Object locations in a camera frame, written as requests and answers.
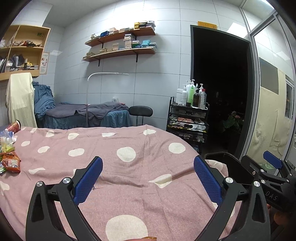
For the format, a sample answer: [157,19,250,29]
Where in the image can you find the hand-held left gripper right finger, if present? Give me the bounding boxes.
[193,156,271,241]

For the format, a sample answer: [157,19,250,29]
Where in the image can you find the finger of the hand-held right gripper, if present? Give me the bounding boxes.
[241,155,267,183]
[264,151,284,169]

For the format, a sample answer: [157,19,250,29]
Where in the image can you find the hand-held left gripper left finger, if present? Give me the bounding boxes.
[26,156,104,241]

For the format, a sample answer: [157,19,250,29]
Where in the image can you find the brown trash bin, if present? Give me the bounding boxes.
[205,152,255,186]

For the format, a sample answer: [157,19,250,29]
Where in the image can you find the person's right hand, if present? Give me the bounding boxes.
[267,204,296,233]

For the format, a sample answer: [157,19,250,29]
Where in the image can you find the potted green plant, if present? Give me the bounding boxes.
[223,111,243,133]

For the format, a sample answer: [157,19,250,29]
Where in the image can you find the pink polka dot blanket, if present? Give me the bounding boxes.
[0,124,236,241]

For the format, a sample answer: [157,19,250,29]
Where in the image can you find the blue grey jacket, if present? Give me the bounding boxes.
[54,101,129,120]

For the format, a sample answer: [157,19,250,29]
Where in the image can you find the black trolley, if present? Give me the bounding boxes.
[166,96,210,151]

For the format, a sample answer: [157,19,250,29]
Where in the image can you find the white floor lamp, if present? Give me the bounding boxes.
[86,72,129,127]

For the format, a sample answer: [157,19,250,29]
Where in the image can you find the red orange snack packet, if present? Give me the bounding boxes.
[0,151,21,173]

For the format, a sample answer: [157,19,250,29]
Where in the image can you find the clear plastic water bottle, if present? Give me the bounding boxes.
[198,83,207,109]

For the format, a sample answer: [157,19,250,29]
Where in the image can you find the brown pump bottle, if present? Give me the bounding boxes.
[192,84,200,108]

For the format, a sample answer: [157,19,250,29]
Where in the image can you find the black stool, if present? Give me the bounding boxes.
[129,106,153,127]

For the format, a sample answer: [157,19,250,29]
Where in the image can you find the yellow green wrapper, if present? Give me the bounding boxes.
[0,142,15,153]

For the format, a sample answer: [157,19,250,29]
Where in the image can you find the white pump bottle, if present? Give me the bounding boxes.
[181,85,188,106]

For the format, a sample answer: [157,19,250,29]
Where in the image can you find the green pump bottle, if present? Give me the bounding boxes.
[186,79,195,107]

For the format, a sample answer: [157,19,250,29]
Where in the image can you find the red instant noodle cup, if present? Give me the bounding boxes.
[6,120,22,133]

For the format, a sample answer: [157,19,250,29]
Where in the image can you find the glass sliding door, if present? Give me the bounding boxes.
[239,0,296,167]

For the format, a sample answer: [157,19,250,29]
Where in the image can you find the crushed clear plastic bottle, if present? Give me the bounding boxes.
[0,130,16,145]

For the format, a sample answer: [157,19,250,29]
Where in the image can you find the blue bedding pile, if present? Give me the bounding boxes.
[32,81,56,116]

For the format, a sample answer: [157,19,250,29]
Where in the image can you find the cream towel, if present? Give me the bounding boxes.
[6,72,38,128]

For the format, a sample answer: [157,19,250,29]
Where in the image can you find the wooden cubby shelf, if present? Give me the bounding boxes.
[0,24,51,81]

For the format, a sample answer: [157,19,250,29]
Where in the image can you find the dark folded clothes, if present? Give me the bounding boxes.
[10,54,27,66]

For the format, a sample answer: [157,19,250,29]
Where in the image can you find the row of small boxes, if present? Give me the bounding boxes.
[90,20,156,40]

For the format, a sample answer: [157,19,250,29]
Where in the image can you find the wall poster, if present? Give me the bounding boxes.
[39,51,50,75]

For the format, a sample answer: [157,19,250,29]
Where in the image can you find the wooden wall shelf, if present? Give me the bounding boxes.
[85,27,156,50]
[82,47,158,67]

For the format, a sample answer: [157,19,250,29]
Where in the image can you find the wall shelves with boxes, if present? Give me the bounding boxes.
[83,34,158,58]

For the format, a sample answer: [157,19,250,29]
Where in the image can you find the yellow wall sign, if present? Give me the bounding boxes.
[198,21,218,29]

